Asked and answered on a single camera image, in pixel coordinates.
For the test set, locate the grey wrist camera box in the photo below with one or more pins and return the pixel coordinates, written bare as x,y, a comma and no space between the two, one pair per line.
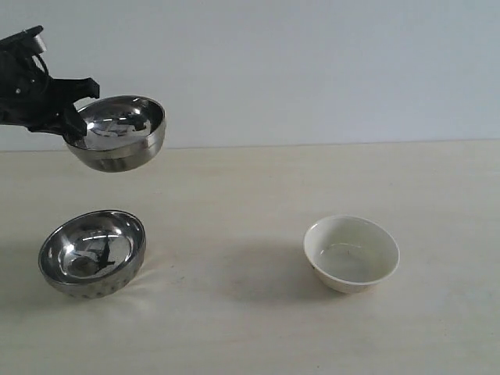
28,38

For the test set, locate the dimpled steel bowl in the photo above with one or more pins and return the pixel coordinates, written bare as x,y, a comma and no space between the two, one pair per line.
93,255

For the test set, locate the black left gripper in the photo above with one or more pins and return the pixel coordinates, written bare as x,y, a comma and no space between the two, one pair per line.
32,98

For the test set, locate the smooth steel bowl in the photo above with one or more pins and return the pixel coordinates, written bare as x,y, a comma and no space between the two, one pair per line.
124,132

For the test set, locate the white ceramic bowl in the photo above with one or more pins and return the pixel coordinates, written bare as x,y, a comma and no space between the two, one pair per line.
350,254

